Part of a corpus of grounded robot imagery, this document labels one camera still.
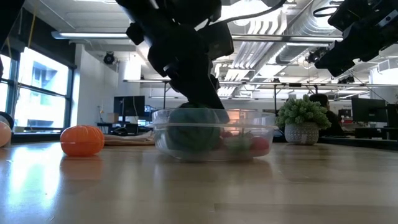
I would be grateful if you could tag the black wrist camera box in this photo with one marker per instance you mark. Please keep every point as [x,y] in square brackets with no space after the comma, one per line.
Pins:
[222,40]

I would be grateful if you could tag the cherry tomato with green leaf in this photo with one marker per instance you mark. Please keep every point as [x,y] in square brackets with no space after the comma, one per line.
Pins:
[260,144]

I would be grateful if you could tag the long ceiling light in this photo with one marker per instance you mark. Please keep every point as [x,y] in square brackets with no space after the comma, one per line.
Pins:
[295,39]
[93,35]

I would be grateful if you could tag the green succulent in patterned pot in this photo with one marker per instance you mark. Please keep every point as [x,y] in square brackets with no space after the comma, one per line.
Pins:
[301,133]

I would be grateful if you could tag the round black white object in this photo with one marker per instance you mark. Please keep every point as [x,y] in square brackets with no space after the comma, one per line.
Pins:
[7,115]

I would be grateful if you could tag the orange toy fruit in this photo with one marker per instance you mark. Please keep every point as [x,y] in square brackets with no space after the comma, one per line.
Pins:
[82,141]

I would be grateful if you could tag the black metal rack frame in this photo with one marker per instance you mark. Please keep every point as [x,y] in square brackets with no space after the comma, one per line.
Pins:
[275,96]

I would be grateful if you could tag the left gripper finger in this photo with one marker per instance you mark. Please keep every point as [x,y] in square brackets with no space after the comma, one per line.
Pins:
[177,84]
[202,84]

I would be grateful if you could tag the silver ventilation duct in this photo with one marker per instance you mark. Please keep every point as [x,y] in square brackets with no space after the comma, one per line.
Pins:
[298,28]

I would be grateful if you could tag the toy peach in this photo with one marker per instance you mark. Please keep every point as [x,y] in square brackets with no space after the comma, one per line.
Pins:
[4,135]

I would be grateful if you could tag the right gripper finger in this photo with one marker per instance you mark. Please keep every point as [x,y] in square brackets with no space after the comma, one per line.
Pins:
[325,63]
[343,57]

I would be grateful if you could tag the black ceiling spotlight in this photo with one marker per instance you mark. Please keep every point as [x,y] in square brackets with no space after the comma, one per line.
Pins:
[109,58]
[312,56]

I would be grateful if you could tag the person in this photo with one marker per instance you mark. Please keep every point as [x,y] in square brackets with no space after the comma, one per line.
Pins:
[334,123]

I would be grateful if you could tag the green striped toy watermelon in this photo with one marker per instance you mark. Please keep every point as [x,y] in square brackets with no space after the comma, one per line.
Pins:
[192,133]

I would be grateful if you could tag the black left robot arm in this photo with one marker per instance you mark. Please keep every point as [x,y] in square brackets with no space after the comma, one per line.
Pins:
[7,15]

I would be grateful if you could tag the dark office desk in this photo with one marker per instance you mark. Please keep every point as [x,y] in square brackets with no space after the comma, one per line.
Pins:
[124,128]

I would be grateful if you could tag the large window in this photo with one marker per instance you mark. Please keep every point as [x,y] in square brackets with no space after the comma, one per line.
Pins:
[40,109]

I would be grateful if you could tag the pink folded cloth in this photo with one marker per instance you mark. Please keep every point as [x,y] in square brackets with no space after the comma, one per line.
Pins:
[130,140]

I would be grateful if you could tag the clear plastic tupperware container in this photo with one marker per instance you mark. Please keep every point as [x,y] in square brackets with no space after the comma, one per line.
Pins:
[161,118]

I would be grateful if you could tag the black computer monitor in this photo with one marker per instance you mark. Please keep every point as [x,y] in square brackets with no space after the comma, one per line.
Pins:
[129,105]
[368,109]

